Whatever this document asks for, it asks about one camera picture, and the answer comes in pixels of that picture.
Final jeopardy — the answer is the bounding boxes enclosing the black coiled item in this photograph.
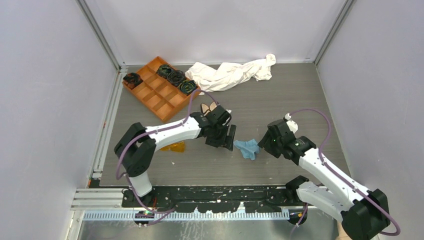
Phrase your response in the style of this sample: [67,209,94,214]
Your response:
[177,80,198,96]
[166,70,187,87]
[156,64,175,79]
[123,72,143,90]

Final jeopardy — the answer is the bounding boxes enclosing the blue cleaning cloth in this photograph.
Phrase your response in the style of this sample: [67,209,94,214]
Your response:
[233,139,260,161]

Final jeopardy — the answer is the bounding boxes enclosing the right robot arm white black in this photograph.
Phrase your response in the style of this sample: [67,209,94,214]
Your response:
[258,119,391,240]

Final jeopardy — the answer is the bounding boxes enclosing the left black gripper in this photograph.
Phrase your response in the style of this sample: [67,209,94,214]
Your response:
[206,122,235,151]

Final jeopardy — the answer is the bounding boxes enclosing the white slotted cable duct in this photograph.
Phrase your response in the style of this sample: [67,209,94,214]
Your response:
[83,209,290,221]

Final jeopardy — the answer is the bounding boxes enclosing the black coiled item far left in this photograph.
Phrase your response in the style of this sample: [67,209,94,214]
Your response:
[123,72,143,90]

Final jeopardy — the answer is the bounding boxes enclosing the aluminium frame rail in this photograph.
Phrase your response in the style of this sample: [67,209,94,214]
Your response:
[70,64,128,211]

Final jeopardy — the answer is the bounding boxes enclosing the orange compartment tray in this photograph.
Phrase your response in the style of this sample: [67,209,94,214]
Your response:
[122,56,200,123]

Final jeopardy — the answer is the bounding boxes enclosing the black glasses case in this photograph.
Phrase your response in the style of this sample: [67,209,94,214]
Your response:
[200,101,219,116]

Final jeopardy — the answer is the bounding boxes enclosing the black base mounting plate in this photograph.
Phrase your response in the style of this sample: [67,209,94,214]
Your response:
[121,185,305,214]

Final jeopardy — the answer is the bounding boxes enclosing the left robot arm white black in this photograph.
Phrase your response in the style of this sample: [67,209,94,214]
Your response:
[114,105,237,207]

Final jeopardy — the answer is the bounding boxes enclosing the black coiled item right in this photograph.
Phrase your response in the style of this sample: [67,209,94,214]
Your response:
[177,80,198,96]

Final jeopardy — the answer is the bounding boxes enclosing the white crumpled cloth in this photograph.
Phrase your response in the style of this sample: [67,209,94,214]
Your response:
[185,53,276,92]

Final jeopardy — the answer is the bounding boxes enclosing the black coiled item middle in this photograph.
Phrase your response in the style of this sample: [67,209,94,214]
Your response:
[166,70,187,87]

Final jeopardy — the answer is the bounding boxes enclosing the orange sunglasses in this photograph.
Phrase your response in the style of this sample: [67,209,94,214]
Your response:
[160,141,186,153]

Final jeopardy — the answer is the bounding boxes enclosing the beige cloth bottom right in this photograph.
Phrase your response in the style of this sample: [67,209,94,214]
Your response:
[335,231,351,240]

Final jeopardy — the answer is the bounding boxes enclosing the black coiled item top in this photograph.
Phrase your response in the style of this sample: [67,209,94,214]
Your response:
[156,64,175,79]

